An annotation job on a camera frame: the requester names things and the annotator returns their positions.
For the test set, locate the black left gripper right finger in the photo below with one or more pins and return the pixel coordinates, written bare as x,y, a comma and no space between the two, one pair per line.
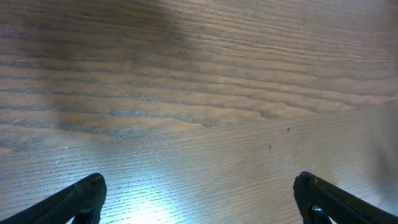
319,201

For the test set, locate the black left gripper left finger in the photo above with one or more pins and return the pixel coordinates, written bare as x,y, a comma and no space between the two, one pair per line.
80,203

